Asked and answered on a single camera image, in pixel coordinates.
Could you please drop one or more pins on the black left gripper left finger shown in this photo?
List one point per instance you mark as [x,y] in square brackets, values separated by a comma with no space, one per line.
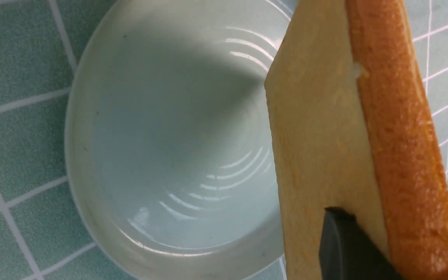
[347,253]

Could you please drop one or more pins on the toast slice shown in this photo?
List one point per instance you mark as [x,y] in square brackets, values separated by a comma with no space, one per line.
[352,128]

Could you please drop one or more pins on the light green round plate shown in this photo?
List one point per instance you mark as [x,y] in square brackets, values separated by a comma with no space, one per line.
[167,138]

